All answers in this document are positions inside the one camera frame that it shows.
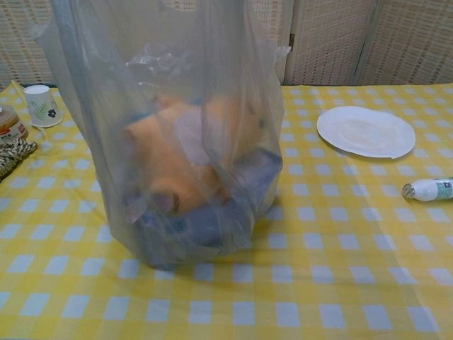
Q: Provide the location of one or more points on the small white plastic bottle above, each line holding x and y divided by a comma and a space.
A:
430, 188

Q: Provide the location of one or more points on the white paper cup leaf print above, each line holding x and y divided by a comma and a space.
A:
41, 106

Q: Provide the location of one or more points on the translucent plastic bag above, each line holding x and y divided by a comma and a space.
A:
88, 106

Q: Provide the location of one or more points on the beige woven folding screen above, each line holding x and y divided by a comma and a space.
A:
407, 39

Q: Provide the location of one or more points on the dark blue crumpled packaging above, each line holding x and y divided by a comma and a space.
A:
255, 173

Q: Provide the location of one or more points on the yellow white checkered tablecloth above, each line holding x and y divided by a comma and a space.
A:
336, 255

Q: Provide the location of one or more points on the orange crumpled packaging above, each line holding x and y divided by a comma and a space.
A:
159, 148

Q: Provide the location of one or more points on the clear jar with brown spread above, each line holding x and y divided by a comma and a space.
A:
12, 124

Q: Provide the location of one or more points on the white paper plate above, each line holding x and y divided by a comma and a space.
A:
366, 131

